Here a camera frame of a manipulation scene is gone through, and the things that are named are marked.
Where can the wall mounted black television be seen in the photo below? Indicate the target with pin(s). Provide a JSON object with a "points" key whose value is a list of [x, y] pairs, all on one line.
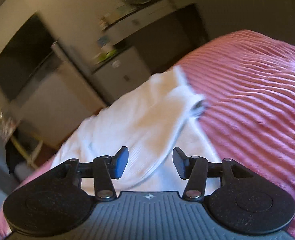
{"points": [[23, 55]]}

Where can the tall white standing panel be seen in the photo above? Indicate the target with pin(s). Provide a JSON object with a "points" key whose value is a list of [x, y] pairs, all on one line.
{"points": [[76, 81]]}

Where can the white ribbed knit sweater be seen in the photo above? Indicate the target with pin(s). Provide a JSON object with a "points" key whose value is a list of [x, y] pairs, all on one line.
{"points": [[150, 121]]}

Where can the grey bedside cabinet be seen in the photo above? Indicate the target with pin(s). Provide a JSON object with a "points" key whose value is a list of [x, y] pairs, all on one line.
{"points": [[120, 75]]}

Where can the grey dressing table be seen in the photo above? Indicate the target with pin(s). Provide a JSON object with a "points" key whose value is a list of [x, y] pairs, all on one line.
{"points": [[162, 32]]}

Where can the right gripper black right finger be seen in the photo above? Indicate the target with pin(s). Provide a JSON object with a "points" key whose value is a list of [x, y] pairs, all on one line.
{"points": [[194, 169]]}

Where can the wrapped flower bouquet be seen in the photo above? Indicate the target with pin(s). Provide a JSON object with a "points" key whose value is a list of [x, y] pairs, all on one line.
{"points": [[8, 125]]}

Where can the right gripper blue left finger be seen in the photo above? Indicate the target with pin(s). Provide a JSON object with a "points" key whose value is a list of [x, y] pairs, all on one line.
{"points": [[105, 169]]}

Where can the pink corduroy bedspread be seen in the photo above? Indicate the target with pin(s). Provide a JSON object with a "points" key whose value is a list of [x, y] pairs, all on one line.
{"points": [[248, 83]]}

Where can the round two-tier side table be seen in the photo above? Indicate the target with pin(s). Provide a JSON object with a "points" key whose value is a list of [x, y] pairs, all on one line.
{"points": [[26, 151]]}

